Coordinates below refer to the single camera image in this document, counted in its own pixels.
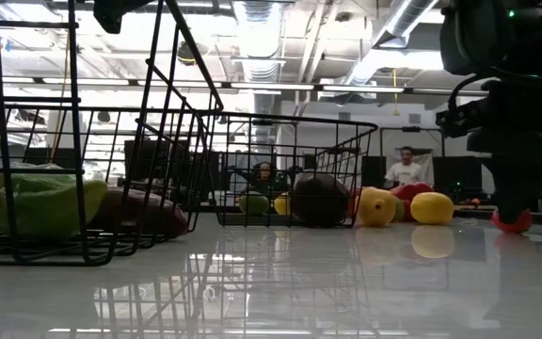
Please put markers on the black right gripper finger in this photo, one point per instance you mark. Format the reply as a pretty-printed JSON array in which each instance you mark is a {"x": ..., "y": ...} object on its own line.
[{"x": 515, "y": 183}]

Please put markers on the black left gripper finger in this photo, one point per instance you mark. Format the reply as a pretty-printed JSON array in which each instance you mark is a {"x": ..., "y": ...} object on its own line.
[{"x": 116, "y": 14}]

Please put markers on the small red fruit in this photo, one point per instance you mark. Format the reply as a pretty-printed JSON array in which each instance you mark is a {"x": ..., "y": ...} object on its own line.
[{"x": 511, "y": 227}]

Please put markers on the yellow lemon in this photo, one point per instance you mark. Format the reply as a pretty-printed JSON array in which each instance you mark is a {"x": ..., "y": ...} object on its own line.
[{"x": 432, "y": 207}]

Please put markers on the red bell pepper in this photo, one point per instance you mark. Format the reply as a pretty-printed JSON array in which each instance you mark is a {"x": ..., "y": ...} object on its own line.
[{"x": 409, "y": 190}]

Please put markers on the green lime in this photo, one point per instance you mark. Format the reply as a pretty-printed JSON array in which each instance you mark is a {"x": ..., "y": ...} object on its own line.
[
  {"x": 399, "y": 211},
  {"x": 253, "y": 205}
]

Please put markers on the yellow orange mango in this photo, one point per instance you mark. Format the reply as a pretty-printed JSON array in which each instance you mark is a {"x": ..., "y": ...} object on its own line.
[{"x": 374, "y": 207}]

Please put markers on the red apple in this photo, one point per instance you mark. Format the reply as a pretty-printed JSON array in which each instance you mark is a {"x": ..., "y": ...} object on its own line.
[{"x": 353, "y": 195}]

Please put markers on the dark red plum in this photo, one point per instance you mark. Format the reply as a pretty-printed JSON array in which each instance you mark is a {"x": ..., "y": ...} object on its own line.
[{"x": 320, "y": 198}]

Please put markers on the green chili pepper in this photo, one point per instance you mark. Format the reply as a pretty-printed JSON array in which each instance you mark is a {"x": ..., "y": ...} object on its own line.
[{"x": 40, "y": 202}]

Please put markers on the dark red chili pepper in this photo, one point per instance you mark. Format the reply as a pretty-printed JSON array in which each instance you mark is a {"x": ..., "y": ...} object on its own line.
[{"x": 148, "y": 216}]

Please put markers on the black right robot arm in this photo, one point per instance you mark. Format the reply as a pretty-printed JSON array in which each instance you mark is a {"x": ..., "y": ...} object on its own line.
[{"x": 534, "y": 42}]

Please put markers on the black panel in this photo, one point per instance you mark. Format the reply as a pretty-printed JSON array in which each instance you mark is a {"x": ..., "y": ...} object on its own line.
[
  {"x": 457, "y": 174},
  {"x": 373, "y": 172}
]

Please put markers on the person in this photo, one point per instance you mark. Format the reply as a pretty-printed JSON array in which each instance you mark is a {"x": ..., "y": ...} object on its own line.
[
  {"x": 405, "y": 174},
  {"x": 265, "y": 175}
]

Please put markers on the small yellow fruit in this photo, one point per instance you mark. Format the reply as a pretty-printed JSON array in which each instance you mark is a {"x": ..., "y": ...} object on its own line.
[{"x": 282, "y": 205}]

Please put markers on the silver ventilation duct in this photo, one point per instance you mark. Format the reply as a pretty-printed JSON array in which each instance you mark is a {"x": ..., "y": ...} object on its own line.
[
  {"x": 393, "y": 28},
  {"x": 257, "y": 47}
]

